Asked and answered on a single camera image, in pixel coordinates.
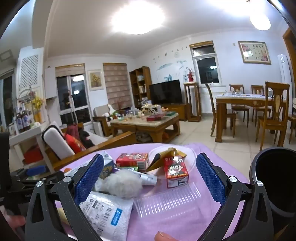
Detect white sofa cushion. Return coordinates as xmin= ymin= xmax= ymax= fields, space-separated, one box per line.
xmin=42 ymin=125 xmax=76 ymax=161

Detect wooden door frame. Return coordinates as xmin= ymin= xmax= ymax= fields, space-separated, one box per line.
xmin=282 ymin=27 xmax=296 ymax=78

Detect wooden coffee table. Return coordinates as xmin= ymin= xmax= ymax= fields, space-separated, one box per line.
xmin=110 ymin=112 xmax=181 ymax=143

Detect large round ceiling lamp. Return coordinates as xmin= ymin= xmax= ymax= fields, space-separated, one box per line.
xmin=110 ymin=0 xmax=166 ymax=35

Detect person's right hand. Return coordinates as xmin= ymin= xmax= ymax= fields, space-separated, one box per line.
xmin=154 ymin=232 xmax=177 ymax=241

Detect purple tablecloth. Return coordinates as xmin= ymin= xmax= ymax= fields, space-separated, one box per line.
xmin=53 ymin=142 xmax=253 ymax=241

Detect person's left hand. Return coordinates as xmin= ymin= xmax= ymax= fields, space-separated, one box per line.
xmin=7 ymin=215 xmax=26 ymax=234

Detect beige roman blind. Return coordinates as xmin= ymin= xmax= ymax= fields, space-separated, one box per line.
xmin=103 ymin=63 xmax=130 ymax=110

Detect yellow artificial flowers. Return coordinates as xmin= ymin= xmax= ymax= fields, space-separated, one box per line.
xmin=31 ymin=91 xmax=46 ymax=124

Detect purple tube with white cap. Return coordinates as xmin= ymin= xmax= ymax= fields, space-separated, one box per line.
xmin=137 ymin=171 xmax=158 ymax=187

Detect balcony glass door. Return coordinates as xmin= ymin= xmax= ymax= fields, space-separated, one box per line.
xmin=55 ymin=66 xmax=92 ymax=124

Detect wooden dining chair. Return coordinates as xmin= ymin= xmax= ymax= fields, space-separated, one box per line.
xmin=229 ymin=85 xmax=250 ymax=128
xmin=251 ymin=85 xmax=269 ymax=127
xmin=255 ymin=82 xmax=290 ymax=151
xmin=205 ymin=83 xmax=237 ymax=138

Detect framed floral wall picture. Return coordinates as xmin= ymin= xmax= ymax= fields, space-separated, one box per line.
xmin=238 ymin=41 xmax=272 ymax=65

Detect black flat television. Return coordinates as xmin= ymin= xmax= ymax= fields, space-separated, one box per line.
xmin=149 ymin=79 xmax=183 ymax=106

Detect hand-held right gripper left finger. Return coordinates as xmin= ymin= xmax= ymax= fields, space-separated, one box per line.
xmin=24 ymin=153 xmax=104 ymax=241

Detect wood-framed window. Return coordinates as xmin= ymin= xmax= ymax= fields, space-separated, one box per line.
xmin=189 ymin=41 xmax=221 ymax=85

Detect red sofa cushion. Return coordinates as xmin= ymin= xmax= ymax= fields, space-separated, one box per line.
xmin=65 ymin=133 xmax=87 ymax=155

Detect red rectangular carton box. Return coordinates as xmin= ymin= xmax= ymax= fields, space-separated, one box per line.
xmin=116 ymin=152 xmax=149 ymax=172

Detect black trash bin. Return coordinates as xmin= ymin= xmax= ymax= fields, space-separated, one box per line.
xmin=249 ymin=146 xmax=296 ymax=219

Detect green small box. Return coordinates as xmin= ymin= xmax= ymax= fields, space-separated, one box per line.
xmin=115 ymin=166 xmax=139 ymax=172

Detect wooden armchair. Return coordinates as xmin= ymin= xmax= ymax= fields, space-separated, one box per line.
xmin=93 ymin=104 xmax=114 ymax=137

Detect white cotton wad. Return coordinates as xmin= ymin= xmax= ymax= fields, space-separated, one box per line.
xmin=95 ymin=173 xmax=143 ymax=199

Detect red cartoon drink carton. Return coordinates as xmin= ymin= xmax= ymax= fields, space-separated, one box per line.
xmin=164 ymin=156 xmax=189 ymax=189

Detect wooden dining table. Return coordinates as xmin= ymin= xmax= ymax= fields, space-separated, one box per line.
xmin=215 ymin=93 xmax=287 ymax=143

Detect golden snack bag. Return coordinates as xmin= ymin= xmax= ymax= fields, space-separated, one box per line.
xmin=146 ymin=148 xmax=188 ymax=172

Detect tall wooden plant stand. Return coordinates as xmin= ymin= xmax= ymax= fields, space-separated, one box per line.
xmin=184 ymin=82 xmax=202 ymax=122

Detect clear round plastic lid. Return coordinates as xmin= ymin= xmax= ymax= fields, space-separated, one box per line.
xmin=148 ymin=145 xmax=197 ymax=175

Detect wooden television cabinet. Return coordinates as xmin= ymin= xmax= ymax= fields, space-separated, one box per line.
xmin=162 ymin=103 xmax=187 ymax=121

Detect clear ribbed plastic tray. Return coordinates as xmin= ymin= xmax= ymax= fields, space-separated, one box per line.
xmin=134 ymin=182 xmax=202 ymax=219

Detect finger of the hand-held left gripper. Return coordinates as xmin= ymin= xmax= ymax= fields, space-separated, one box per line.
xmin=10 ymin=170 xmax=65 ymax=193

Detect wooden sofa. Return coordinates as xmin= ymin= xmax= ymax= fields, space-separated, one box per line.
xmin=42 ymin=120 xmax=137 ymax=172

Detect wooden bookshelf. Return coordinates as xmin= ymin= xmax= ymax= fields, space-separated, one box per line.
xmin=129 ymin=66 xmax=153 ymax=108

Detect white standing air conditioner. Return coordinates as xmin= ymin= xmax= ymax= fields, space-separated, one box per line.
xmin=277 ymin=54 xmax=295 ymax=100

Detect white bubble mailer bag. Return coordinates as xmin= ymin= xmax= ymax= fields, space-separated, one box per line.
xmin=80 ymin=191 xmax=135 ymax=241

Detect sunflower painting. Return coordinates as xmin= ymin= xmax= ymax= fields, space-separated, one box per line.
xmin=88 ymin=70 xmax=105 ymax=91

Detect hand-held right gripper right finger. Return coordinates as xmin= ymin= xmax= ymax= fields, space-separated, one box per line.
xmin=196 ymin=153 xmax=274 ymax=241

